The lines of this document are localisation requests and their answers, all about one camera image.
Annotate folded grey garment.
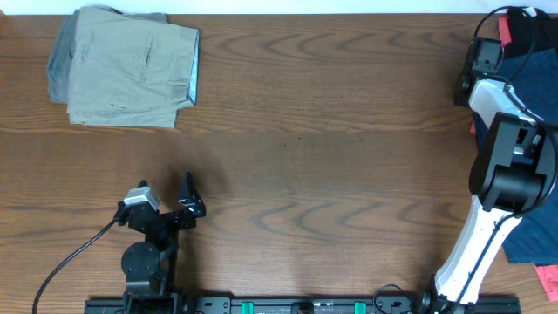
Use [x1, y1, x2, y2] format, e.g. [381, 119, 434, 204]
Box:
[47, 6, 181, 110]

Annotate left black cable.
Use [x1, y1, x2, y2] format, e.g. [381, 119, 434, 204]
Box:
[31, 216, 121, 314]

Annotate navy blue shorts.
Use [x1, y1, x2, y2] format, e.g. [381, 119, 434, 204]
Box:
[473, 47, 558, 266]

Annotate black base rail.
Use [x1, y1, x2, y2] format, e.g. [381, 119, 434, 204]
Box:
[84, 294, 523, 314]

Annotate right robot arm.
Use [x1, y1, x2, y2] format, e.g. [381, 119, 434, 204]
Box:
[417, 37, 557, 313]

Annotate red garment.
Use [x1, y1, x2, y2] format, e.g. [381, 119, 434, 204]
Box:
[469, 16, 558, 302]

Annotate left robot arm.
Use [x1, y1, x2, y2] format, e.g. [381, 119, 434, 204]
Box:
[114, 171, 206, 313]

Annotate black garment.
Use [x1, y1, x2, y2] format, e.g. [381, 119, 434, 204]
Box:
[504, 9, 557, 58]

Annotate folded khaki shorts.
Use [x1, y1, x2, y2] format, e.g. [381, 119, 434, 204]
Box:
[67, 6, 200, 128]

